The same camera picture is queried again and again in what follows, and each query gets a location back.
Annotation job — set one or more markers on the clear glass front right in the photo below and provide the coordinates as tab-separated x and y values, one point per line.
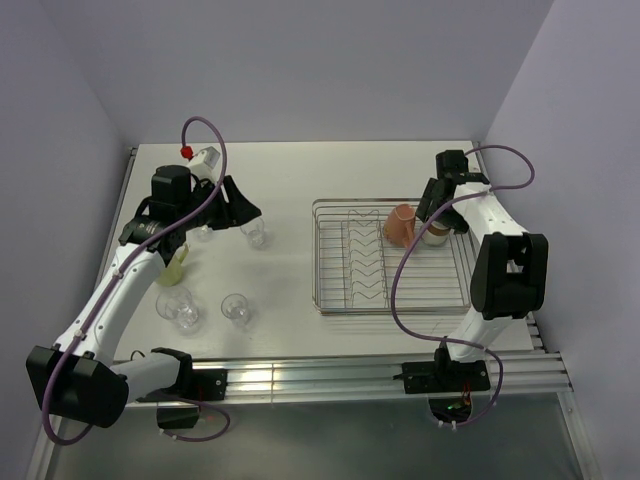
235	307

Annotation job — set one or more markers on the clear glass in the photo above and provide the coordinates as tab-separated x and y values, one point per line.
203	234
235	307
176	304
254	233

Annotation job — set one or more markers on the green mug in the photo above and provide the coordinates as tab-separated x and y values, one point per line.
173	273

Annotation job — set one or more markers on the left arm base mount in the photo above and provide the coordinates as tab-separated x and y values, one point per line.
199	385

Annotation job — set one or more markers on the clear glass far left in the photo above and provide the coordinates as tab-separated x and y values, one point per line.
203	234

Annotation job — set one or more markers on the steel cup brown band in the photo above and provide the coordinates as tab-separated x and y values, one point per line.
436	234

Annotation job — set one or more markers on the black box under rail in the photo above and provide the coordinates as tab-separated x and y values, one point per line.
177	418

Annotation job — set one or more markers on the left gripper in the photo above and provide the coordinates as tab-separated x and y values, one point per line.
237	211

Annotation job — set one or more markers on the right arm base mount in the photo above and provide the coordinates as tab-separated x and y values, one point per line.
443	375

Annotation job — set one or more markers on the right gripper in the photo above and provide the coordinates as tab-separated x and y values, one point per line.
426	207

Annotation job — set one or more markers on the orange floral mug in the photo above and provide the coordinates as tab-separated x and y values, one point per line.
399	226

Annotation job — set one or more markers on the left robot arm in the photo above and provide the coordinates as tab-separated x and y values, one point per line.
77	377

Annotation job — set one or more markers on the clear glass centre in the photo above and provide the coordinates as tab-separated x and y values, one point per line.
254	233

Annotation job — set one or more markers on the wire dish rack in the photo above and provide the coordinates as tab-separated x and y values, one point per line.
354	265

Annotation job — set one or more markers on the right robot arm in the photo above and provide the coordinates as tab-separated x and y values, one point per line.
509	278

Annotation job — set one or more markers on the clear glass front left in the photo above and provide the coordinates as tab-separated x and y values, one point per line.
176	304

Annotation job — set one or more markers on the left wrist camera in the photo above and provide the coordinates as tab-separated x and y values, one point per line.
204	162

